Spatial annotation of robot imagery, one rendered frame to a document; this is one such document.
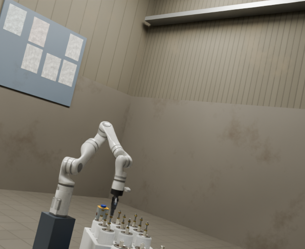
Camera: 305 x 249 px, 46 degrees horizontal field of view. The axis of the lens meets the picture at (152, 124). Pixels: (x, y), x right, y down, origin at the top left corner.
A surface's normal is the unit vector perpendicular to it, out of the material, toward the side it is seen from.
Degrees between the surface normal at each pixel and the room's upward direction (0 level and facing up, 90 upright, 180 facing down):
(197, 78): 90
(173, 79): 90
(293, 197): 90
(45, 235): 90
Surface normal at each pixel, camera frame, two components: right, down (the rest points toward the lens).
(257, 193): -0.63, -0.22
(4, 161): 0.74, 0.11
